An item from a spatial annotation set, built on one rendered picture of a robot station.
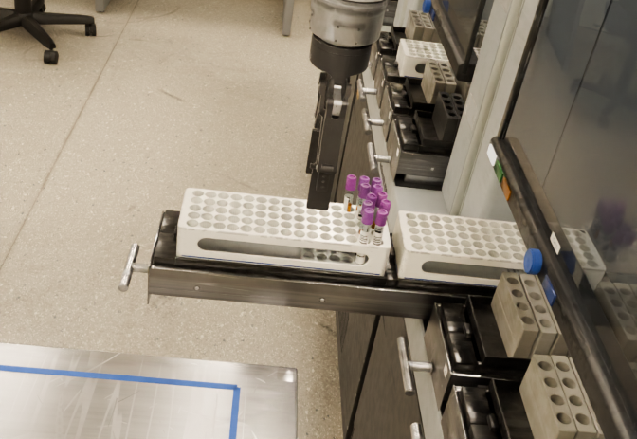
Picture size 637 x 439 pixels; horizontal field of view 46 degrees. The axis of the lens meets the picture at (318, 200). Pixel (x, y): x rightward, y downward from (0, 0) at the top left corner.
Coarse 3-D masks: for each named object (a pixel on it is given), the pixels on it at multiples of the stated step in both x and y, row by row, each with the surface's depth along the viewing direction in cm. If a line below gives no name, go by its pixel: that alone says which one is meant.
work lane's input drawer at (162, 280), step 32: (160, 224) 112; (128, 256) 113; (160, 256) 104; (160, 288) 106; (192, 288) 106; (224, 288) 106; (256, 288) 106; (288, 288) 106; (320, 288) 106; (352, 288) 106; (384, 288) 107; (416, 288) 108; (448, 288) 108; (480, 288) 108
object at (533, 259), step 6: (528, 252) 87; (534, 252) 86; (540, 252) 87; (528, 258) 87; (534, 258) 86; (540, 258) 86; (528, 264) 87; (534, 264) 86; (540, 264) 86; (528, 270) 87; (534, 270) 86
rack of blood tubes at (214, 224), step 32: (192, 192) 110; (224, 192) 111; (192, 224) 104; (224, 224) 104; (256, 224) 107; (288, 224) 107; (320, 224) 107; (352, 224) 110; (224, 256) 105; (256, 256) 105; (288, 256) 110; (320, 256) 110; (352, 256) 108; (384, 256) 106
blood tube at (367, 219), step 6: (366, 210) 103; (372, 210) 102; (366, 216) 102; (372, 216) 102; (366, 222) 103; (372, 222) 103; (366, 228) 103; (360, 234) 105; (366, 234) 104; (360, 240) 105; (366, 240) 105; (360, 258) 107; (360, 264) 107
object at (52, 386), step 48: (0, 384) 82; (48, 384) 83; (96, 384) 84; (144, 384) 85; (192, 384) 86; (240, 384) 87; (288, 384) 88; (0, 432) 77; (48, 432) 78; (96, 432) 78; (144, 432) 79; (192, 432) 80; (240, 432) 81; (288, 432) 82
